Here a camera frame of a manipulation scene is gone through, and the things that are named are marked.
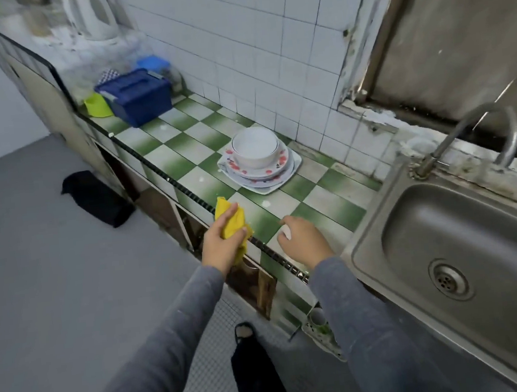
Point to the person's left hand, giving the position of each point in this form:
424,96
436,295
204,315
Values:
223,250

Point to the person's right hand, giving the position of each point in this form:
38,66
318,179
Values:
301,242

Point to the small white ceramic bowl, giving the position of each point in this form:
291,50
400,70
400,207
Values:
255,144

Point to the person's right forearm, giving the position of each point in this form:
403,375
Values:
377,337

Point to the person's black shoe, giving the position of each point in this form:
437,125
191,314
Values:
253,376

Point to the tray of small cups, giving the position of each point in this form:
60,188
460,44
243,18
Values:
324,329

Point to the stainless steel sink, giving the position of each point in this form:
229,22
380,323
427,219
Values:
465,256

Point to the blue plastic box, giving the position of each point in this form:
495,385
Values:
135,96

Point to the glass jar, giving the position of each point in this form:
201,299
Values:
174,78

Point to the metal faucet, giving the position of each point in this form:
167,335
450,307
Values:
458,138

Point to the lime green plastic bowl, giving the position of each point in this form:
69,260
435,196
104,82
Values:
97,106

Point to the blue plastic bowl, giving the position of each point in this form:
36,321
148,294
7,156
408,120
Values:
154,63

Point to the blue white checked cloth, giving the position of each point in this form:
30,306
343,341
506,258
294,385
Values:
108,76

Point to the clear plastic bag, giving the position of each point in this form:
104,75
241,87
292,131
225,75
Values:
71,47

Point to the white electric kettle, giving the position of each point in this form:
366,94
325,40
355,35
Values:
91,14

